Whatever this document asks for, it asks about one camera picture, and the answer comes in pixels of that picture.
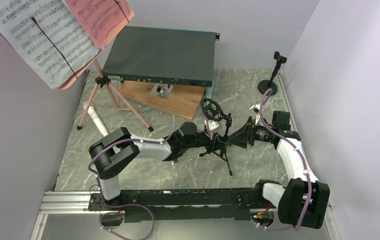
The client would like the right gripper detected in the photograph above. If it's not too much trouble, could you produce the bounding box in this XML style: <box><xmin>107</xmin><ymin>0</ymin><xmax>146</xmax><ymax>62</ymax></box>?
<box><xmin>227</xmin><ymin>116</ymin><xmax>275</xmax><ymax>149</ymax></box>

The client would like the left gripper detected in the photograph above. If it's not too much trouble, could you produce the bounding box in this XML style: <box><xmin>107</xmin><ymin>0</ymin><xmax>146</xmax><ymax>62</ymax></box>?
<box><xmin>182</xmin><ymin>131</ymin><xmax>228</xmax><ymax>155</ymax></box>

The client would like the black tripod mic stand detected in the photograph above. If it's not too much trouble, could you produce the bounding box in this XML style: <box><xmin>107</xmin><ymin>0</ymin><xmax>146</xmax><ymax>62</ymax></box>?
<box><xmin>199</xmin><ymin>97</ymin><xmax>233</xmax><ymax>176</ymax></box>

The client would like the black round-base mic stand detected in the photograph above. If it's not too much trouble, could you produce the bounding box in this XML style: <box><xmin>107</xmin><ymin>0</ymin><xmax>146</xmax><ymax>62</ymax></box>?
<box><xmin>257</xmin><ymin>51</ymin><xmax>287</xmax><ymax>96</ymax></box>

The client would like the white microphone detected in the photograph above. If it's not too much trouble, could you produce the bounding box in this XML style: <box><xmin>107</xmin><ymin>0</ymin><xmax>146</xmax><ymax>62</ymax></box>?
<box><xmin>87</xmin><ymin>105</ymin><xmax>109</xmax><ymax>137</ymax></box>

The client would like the pink music stand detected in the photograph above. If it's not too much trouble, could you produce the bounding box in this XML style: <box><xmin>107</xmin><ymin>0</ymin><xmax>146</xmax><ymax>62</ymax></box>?
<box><xmin>0</xmin><ymin>0</ymin><xmax>155</xmax><ymax>132</ymax></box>

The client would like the pink sheet music page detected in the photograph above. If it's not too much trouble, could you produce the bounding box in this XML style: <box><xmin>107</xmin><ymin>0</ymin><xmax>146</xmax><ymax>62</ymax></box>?
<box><xmin>64</xmin><ymin>0</ymin><xmax>135</xmax><ymax>49</ymax></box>

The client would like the green microphone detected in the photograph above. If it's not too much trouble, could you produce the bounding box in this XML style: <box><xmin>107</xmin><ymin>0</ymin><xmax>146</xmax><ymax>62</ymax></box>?
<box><xmin>209</xmin><ymin>82</ymin><xmax>215</xmax><ymax>99</ymax></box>

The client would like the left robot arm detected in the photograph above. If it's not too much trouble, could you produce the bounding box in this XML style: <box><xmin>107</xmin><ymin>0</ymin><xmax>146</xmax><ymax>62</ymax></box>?
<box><xmin>88</xmin><ymin>121</ymin><xmax>229</xmax><ymax>210</ymax></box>

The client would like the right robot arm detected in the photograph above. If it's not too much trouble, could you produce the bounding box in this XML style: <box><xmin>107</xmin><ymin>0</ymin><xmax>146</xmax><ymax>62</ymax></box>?
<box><xmin>227</xmin><ymin>111</ymin><xmax>330</xmax><ymax>229</ymax></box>

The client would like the wooden board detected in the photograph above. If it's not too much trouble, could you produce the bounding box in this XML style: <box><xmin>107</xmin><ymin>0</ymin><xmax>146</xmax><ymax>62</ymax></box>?
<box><xmin>119</xmin><ymin>81</ymin><xmax>205</xmax><ymax>120</ymax></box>

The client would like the dark rack audio unit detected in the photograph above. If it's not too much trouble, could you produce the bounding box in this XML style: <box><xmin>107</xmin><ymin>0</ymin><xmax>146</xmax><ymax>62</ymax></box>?
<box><xmin>103</xmin><ymin>26</ymin><xmax>220</xmax><ymax>88</ymax></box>

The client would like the white sheet music page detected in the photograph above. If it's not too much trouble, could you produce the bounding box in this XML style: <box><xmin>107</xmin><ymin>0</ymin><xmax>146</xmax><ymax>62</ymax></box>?
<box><xmin>0</xmin><ymin>0</ymin><xmax>100</xmax><ymax>89</ymax></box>

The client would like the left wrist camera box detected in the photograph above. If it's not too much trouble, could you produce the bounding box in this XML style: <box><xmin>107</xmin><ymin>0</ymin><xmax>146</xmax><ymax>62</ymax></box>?
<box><xmin>205</xmin><ymin>119</ymin><xmax>222</xmax><ymax>134</ymax></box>

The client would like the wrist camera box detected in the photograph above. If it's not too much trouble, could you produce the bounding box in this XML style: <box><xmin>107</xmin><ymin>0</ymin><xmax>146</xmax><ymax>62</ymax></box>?
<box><xmin>249</xmin><ymin>104</ymin><xmax>261</xmax><ymax>115</ymax></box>
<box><xmin>205</xmin><ymin>119</ymin><xmax>222</xmax><ymax>134</ymax></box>

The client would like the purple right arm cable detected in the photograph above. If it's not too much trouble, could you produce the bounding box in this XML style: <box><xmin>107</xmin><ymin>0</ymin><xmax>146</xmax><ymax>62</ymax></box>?
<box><xmin>252</xmin><ymin>88</ymin><xmax>328</xmax><ymax>232</ymax></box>

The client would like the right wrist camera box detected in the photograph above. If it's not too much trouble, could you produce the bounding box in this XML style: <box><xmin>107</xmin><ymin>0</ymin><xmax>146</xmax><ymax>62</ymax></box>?
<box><xmin>249</xmin><ymin>104</ymin><xmax>261</xmax><ymax>115</ymax></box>

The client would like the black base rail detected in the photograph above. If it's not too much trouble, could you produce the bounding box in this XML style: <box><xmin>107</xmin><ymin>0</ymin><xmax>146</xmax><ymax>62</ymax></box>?
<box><xmin>88</xmin><ymin>187</ymin><xmax>270</xmax><ymax>223</ymax></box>

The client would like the metal bracket under unit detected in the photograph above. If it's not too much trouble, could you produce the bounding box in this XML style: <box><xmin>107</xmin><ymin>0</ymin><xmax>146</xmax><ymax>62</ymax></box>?
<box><xmin>150</xmin><ymin>83</ymin><xmax>173</xmax><ymax>99</ymax></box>

